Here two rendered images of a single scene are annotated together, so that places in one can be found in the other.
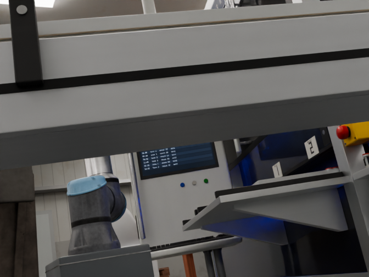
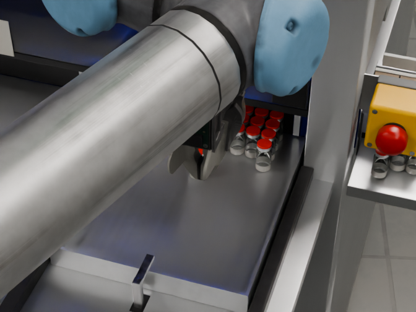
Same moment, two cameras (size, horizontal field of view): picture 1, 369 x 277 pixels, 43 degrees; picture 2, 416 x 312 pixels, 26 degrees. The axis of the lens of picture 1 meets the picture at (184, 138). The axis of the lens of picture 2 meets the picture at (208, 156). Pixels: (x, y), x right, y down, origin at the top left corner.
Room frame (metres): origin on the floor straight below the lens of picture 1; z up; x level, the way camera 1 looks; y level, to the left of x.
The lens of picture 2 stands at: (1.07, 0.42, 1.75)
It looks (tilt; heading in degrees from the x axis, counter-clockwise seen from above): 42 degrees down; 300
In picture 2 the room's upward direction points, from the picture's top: straight up
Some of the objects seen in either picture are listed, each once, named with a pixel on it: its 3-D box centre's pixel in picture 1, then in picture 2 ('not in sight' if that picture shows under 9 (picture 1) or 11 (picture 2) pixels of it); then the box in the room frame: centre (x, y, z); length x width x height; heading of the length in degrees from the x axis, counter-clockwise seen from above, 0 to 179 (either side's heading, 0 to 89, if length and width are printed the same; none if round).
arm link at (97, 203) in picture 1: (89, 198); not in sight; (1.38, 0.31, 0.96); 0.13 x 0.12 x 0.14; 172
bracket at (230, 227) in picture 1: (244, 235); not in sight; (1.93, -0.17, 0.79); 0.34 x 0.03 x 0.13; 102
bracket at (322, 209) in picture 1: (289, 217); not in sight; (1.44, -0.27, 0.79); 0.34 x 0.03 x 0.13; 102
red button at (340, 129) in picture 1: (344, 132); (392, 137); (1.30, -0.45, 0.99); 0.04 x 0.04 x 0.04; 12
